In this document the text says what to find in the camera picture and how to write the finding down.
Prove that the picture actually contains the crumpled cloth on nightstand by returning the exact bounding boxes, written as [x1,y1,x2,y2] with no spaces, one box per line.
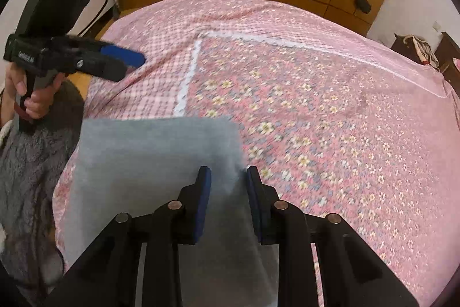
[402,34,441,68]

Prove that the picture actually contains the dark wooden nightstand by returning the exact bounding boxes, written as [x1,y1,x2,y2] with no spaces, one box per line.
[390,32,460,85]

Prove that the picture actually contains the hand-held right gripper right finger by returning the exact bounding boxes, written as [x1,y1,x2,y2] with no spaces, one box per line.
[246,166,421,307]

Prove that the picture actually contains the person's left forearm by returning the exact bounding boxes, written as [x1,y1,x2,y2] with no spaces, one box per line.
[0,80,85,306]

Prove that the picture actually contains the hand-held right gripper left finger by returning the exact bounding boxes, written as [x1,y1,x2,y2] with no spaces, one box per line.
[43,166,212,307]

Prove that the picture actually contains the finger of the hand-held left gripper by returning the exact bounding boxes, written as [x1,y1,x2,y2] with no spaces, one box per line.
[99,44,146,69]
[75,53,127,82]

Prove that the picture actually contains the black cable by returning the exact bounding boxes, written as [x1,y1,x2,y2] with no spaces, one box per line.
[77,0,119,38]

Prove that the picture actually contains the grey pants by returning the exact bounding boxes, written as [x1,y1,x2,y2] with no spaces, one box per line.
[57,116,281,307]

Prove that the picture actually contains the pink floral bedspread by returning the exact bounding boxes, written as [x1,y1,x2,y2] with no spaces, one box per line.
[52,0,460,307]

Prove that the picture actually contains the person's left hand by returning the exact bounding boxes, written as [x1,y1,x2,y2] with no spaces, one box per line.
[5,64,67,121]

